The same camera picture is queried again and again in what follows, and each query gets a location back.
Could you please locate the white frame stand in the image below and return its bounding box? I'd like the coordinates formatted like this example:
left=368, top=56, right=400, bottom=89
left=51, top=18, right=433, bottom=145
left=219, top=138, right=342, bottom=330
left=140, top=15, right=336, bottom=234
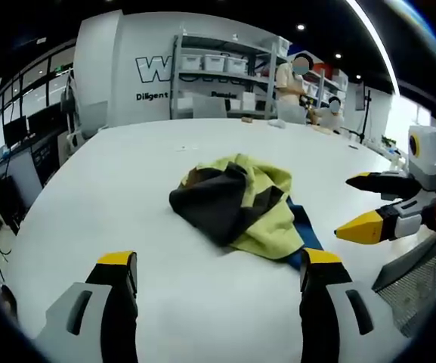
left=59, top=70, right=88, bottom=149

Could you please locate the black computer monitor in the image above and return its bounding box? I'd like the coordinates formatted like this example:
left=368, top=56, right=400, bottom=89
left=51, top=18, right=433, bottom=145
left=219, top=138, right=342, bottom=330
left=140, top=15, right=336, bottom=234
left=2, top=115, right=29, bottom=149

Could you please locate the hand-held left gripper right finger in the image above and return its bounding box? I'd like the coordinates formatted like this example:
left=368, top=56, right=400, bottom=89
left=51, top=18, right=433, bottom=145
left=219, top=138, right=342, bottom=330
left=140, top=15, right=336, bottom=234
left=298, top=247, right=412, bottom=363

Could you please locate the black tripod stand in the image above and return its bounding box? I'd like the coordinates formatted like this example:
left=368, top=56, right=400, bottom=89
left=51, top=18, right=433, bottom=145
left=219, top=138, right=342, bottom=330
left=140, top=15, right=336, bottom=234
left=340, top=85, right=373, bottom=144

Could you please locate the grey metal storage shelf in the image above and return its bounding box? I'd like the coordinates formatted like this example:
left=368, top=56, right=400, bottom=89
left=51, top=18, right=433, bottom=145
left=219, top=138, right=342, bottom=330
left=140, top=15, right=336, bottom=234
left=169, top=33, right=291, bottom=121

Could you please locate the white shelf with boxes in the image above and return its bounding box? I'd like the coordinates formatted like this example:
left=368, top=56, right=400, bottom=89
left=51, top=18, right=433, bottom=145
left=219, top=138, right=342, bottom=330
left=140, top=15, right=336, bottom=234
left=308, top=62, right=350, bottom=114

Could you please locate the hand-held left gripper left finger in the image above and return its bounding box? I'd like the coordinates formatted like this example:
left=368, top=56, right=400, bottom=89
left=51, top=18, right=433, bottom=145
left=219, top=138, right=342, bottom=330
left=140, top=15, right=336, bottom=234
left=32, top=250, right=140, bottom=363

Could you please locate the grey desk panel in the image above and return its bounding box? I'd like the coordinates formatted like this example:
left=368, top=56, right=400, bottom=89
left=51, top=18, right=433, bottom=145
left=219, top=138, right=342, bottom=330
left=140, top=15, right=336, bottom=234
left=6, top=150, right=44, bottom=198

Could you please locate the blue cloth underneath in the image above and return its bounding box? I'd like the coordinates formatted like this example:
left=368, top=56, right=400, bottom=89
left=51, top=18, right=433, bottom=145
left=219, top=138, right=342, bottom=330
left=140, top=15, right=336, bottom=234
left=283, top=195, right=325, bottom=274

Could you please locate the black computer tower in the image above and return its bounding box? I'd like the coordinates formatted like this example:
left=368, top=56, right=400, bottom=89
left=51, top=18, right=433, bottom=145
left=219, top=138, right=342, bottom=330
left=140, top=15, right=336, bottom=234
left=0, top=175, right=26, bottom=236

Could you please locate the grey mesh basket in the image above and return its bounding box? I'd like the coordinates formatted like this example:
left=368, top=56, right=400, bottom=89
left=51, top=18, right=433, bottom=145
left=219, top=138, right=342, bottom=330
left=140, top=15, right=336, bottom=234
left=371, top=229, right=436, bottom=338

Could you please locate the yellow-green and grey garment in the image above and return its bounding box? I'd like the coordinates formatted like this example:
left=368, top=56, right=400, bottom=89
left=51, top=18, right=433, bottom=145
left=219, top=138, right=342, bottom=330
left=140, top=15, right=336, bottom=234
left=169, top=152, right=305, bottom=262

